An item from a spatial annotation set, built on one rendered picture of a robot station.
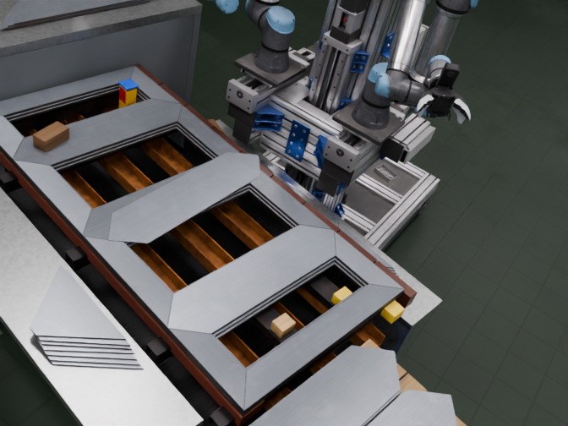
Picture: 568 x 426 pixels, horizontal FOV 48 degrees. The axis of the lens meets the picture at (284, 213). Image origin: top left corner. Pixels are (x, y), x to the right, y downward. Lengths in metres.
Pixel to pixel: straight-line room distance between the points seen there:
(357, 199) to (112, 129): 1.50
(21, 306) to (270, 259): 0.78
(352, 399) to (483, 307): 1.80
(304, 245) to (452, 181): 2.23
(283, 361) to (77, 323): 0.61
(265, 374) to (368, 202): 1.83
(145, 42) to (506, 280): 2.30
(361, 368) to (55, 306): 0.92
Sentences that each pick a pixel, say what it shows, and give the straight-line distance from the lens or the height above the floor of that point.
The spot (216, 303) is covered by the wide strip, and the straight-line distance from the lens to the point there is 1.98.
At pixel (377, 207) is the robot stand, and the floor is 0.21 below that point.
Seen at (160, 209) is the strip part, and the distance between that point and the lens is 2.24.
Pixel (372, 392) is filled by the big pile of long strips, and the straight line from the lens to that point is 1.91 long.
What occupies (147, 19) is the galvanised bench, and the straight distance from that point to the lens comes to 2.95.
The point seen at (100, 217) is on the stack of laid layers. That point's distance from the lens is 2.20.
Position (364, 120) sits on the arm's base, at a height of 1.06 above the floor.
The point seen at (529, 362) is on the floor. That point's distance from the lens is 3.47.
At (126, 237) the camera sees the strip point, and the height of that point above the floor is 0.84.
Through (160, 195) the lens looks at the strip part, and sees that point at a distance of 2.29.
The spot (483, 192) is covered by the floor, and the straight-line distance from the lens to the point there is 4.34.
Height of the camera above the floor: 2.37
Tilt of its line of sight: 41 degrees down
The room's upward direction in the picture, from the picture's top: 16 degrees clockwise
